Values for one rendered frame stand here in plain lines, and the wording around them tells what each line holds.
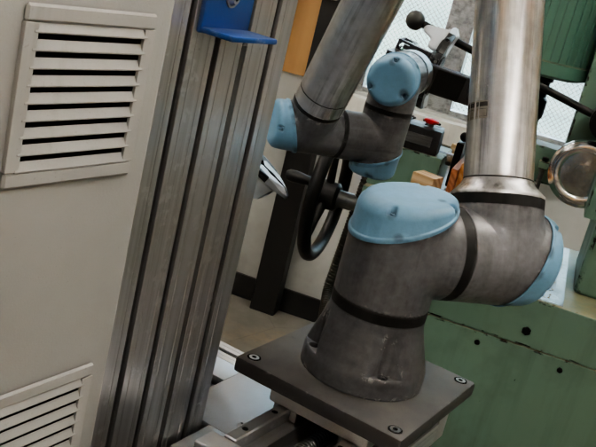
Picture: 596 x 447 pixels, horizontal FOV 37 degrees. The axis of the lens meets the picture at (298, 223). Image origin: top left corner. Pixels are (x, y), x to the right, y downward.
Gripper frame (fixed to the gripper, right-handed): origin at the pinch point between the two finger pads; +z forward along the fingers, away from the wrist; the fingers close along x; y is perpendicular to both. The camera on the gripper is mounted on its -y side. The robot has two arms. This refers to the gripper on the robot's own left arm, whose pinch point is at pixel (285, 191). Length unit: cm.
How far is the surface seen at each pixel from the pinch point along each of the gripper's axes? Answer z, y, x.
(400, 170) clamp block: 12.9, -18.2, -6.1
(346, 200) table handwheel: 9.1, -5.1, -9.7
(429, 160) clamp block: 15.7, -23.7, -6.0
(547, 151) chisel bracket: 30, -41, -7
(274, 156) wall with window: -34, 37, -137
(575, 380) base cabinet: 62, -17, 8
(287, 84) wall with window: -48, 14, -135
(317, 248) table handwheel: 11.7, 7.5, -12.4
